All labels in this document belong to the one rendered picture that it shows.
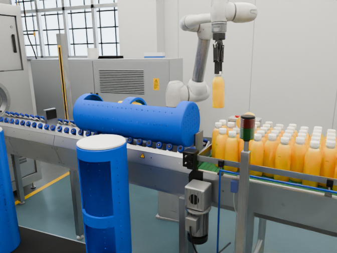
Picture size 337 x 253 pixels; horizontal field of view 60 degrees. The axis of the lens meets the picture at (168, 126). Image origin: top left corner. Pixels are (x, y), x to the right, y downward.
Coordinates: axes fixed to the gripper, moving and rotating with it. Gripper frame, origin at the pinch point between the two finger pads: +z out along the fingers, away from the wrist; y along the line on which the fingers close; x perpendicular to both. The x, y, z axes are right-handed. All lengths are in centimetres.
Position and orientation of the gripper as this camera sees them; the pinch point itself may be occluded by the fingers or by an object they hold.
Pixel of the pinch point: (218, 68)
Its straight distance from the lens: 180.8
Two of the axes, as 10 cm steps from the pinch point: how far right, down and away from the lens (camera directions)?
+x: 8.6, 0.9, -5.0
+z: 0.1, 9.8, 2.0
